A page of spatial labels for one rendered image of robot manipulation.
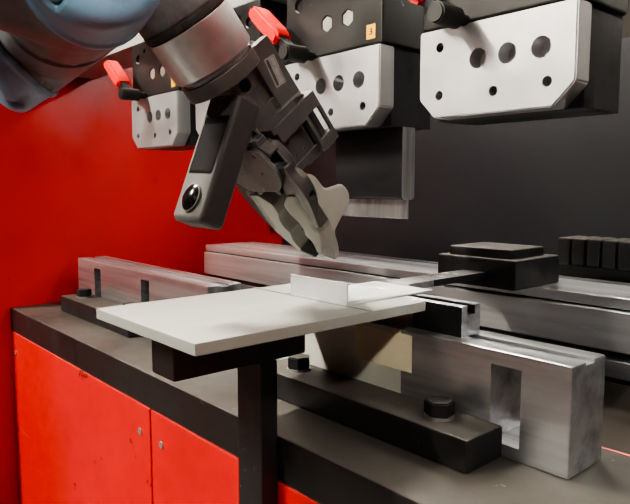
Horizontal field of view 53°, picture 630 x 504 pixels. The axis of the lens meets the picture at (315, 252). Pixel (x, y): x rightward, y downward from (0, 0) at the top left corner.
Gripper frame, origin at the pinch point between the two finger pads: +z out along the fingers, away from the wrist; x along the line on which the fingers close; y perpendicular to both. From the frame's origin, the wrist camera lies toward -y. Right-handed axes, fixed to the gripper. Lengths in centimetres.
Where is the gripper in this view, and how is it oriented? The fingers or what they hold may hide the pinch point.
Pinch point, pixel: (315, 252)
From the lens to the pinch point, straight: 63.4
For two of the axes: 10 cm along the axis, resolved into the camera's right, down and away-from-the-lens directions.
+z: 4.8, 7.2, 5.0
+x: -6.6, -0.8, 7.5
